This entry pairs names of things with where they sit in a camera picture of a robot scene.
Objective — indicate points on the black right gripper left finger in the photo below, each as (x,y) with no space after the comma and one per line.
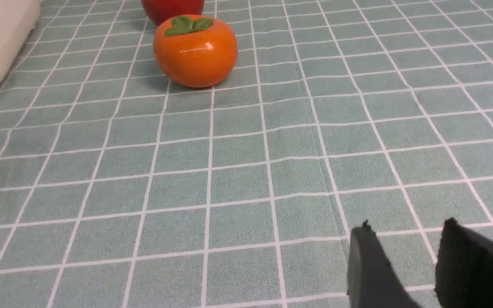
(371,279)

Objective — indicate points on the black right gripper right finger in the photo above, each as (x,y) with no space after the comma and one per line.
(464,269)

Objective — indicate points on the orange persimmon with green leaf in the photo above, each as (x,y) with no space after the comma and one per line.
(195,51)

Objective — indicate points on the green checkered tablecloth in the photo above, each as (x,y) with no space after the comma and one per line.
(122,189)

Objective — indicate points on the red apple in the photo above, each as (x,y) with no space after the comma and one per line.
(158,11)

